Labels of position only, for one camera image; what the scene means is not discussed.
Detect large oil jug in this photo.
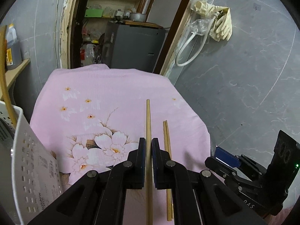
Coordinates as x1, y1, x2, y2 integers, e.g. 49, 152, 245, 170
5, 24, 22, 70

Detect wooden cutting board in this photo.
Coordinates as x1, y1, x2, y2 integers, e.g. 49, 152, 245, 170
123, 20, 164, 29

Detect small steel pot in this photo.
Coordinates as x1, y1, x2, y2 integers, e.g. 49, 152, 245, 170
114, 9, 129, 21

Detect grey cabinet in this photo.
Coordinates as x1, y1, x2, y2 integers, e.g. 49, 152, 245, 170
104, 21, 167, 74

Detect clear plastic bag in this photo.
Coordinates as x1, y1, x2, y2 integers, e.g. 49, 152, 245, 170
187, 17, 215, 36

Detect cream rubber gloves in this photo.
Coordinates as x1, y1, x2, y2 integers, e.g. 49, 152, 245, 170
191, 1, 232, 41

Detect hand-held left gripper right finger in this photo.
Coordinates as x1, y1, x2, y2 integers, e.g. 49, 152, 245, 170
151, 138, 268, 225

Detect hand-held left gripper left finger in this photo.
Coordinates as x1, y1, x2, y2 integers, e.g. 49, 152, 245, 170
28, 137, 147, 225

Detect white perforated utensil holder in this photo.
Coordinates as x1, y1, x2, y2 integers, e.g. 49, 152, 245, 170
0, 100, 67, 225

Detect kitchen counter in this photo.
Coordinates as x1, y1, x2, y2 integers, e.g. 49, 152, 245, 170
0, 58, 31, 100

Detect white hose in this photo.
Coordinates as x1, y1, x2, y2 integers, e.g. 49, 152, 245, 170
175, 16, 217, 67

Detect aluminium pot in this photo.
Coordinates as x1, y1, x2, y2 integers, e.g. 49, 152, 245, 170
129, 13, 147, 21

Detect pink floral tablecloth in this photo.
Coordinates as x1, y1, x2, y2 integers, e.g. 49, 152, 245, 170
30, 64, 210, 225

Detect door frame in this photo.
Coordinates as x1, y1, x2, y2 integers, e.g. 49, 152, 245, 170
56, 0, 197, 77

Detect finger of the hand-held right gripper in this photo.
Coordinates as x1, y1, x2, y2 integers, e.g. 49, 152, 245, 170
205, 156, 239, 183
214, 146, 246, 168

